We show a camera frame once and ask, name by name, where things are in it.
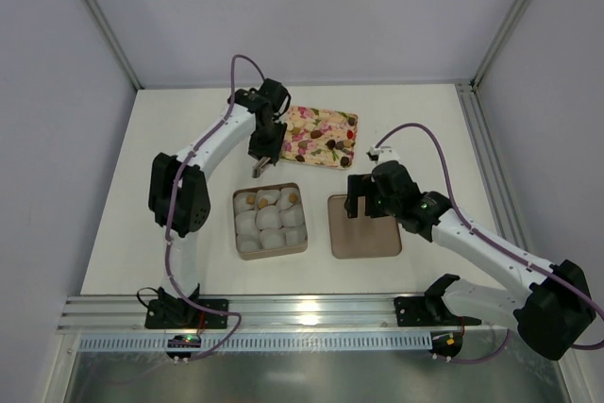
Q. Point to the left aluminium frame post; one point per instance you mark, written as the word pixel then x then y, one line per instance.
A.
pixel 101 22

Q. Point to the floral tray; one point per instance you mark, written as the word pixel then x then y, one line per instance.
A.
pixel 320 137

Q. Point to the metal tongs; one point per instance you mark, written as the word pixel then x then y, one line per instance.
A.
pixel 261 166

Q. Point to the slotted cable duct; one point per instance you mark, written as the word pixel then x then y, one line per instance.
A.
pixel 248 341

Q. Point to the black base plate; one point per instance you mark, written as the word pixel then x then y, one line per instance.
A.
pixel 175 314
pixel 423 311

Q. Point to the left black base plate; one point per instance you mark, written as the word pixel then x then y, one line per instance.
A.
pixel 175 314

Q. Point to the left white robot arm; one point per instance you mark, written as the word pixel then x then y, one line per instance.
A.
pixel 179 195

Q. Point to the right aluminium frame rail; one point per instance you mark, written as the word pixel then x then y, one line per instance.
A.
pixel 507 220

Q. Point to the gold tin box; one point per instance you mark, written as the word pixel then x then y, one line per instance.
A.
pixel 279 229

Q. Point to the aluminium front rail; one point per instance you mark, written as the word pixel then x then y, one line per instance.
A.
pixel 125 313

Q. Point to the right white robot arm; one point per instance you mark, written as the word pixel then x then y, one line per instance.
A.
pixel 549 305

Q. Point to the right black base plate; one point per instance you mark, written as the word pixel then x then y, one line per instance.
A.
pixel 423 311

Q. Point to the gold tin lid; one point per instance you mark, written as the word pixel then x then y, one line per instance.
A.
pixel 362 237

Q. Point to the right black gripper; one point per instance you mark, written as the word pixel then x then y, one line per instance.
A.
pixel 355 191

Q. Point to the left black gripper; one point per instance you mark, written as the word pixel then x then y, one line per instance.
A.
pixel 263 152

